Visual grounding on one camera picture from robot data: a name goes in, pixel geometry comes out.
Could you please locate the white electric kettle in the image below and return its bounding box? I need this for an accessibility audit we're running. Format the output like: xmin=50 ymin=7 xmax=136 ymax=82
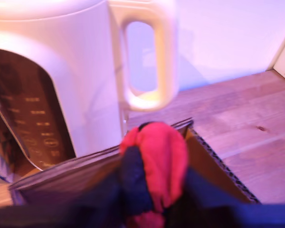
xmin=0 ymin=0 xmax=180 ymax=176

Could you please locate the cardboard dice tower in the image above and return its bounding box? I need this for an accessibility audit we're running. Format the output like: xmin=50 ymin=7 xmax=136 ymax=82
xmin=8 ymin=118 xmax=261 ymax=209

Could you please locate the red and black footbag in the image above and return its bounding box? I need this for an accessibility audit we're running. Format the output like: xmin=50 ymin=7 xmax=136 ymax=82
xmin=120 ymin=121 xmax=190 ymax=228

